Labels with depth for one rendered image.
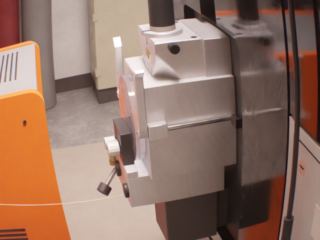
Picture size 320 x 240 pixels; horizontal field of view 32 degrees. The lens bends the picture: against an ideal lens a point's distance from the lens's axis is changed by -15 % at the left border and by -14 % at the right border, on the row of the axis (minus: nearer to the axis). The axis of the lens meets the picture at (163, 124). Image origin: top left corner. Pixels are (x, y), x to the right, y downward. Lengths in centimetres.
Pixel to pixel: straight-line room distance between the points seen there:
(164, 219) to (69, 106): 331
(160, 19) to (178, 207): 20
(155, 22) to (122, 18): 317
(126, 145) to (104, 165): 101
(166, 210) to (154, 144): 9
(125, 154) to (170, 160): 5
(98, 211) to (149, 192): 79
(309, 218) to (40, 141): 65
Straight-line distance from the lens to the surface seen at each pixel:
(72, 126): 369
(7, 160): 103
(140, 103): 58
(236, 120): 61
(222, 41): 60
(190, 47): 60
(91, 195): 151
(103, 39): 379
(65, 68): 420
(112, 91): 395
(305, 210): 45
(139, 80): 58
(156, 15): 61
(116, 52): 68
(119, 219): 140
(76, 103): 401
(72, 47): 417
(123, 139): 64
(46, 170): 104
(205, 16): 68
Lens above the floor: 146
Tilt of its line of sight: 24 degrees down
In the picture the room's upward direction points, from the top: 4 degrees counter-clockwise
